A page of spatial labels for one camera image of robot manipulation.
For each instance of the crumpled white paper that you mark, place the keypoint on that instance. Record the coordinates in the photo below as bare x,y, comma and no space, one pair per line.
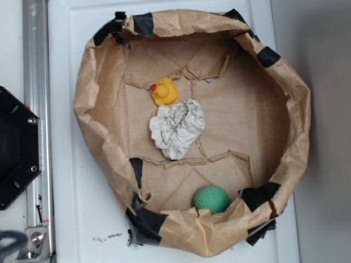
175,128

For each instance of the brown paper bag bin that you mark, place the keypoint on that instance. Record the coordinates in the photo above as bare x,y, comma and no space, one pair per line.
256,140

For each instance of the yellow rubber duck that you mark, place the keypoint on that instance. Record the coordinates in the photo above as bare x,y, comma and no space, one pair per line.
164,92

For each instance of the green dimpled ball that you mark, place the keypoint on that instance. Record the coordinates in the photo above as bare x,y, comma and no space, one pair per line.
213,198

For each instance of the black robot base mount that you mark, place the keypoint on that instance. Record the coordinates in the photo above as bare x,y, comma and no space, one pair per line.
19,148

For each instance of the aluminium extrusion rail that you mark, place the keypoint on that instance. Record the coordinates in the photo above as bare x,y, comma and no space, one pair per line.
39,194

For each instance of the metal corner bracket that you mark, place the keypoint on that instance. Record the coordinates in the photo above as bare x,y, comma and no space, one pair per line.
37,247

